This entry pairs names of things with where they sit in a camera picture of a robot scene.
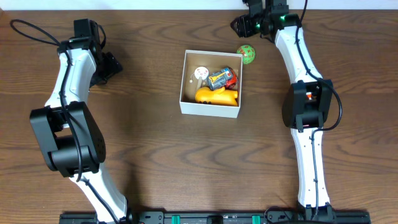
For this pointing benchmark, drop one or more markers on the pink planet figure toy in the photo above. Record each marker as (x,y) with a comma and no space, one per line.
(309,96)

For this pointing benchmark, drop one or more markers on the grey toy car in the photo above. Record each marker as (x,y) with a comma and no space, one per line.
(226,77)

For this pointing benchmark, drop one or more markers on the white pellet drum toy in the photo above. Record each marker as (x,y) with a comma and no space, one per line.
(201,74)

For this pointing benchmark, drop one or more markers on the orange duck toy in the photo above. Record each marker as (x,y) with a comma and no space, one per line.
(220,96)

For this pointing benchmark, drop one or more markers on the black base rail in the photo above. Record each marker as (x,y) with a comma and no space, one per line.
(269,216)

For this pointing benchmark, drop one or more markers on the white cardboard box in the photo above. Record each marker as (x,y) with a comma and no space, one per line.
(214,62)

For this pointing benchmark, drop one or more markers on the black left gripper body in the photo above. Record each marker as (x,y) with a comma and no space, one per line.
(109,66)

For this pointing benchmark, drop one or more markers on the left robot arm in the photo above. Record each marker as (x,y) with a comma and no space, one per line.
(68,136)

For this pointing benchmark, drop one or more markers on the green polyhedral die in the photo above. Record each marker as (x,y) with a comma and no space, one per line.
(248,52)

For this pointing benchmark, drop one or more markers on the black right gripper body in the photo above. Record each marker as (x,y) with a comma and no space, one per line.
(251,25)

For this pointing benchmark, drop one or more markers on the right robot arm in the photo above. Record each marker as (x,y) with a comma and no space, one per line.
(305,108)

